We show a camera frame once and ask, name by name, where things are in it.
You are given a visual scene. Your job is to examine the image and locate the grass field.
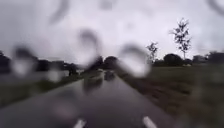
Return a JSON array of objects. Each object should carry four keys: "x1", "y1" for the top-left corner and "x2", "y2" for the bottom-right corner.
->
[{"x1": 114, "y1": 64, "x2": 224, "y2": 128}]

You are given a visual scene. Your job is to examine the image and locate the grass verge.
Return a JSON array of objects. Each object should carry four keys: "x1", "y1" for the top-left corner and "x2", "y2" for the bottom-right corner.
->
[{"x1": 0, "y1": 70, "x2": 103, "y2": 108}]

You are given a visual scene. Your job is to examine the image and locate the robot's own part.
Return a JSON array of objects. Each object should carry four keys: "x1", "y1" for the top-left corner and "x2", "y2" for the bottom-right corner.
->
[
  {"x1": 142, "y1": 115, "x2": 158, "y2": 128},
  {"x1": 73, "y1": 119, "x2": 87, "y2": 128}
]

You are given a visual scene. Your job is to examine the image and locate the dark round tree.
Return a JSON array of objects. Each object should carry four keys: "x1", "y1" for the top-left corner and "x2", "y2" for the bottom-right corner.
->
[{"x1": 103, "y1": 55, "x2": 120, "y2": 70}]

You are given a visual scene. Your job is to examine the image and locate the wet grey asphalt road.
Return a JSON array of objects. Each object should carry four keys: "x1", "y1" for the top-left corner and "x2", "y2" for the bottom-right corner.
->
[{"x1": 0, "y1": 68, "x2": 178, "y2": 128}]

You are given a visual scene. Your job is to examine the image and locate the tall slender tree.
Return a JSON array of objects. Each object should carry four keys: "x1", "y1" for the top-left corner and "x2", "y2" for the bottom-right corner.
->
[{"x1": 168, "y1": 17, "x2": 193, "y2": 61}]

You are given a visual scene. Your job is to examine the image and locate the row of dark trees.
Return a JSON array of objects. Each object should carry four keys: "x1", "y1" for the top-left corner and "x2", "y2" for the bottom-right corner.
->
[
  {"x1": 0, "y1": 49, "x2": 105, "y2": 76},
  {"x1": 151, "y1": 50, "x2": 224, "y2": 68}
]

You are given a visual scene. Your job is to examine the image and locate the small slender tree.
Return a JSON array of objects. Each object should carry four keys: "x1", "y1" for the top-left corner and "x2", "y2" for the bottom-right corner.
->
[{"x1": 145, "y1": 41, "x2": 160, "y2": 64}]

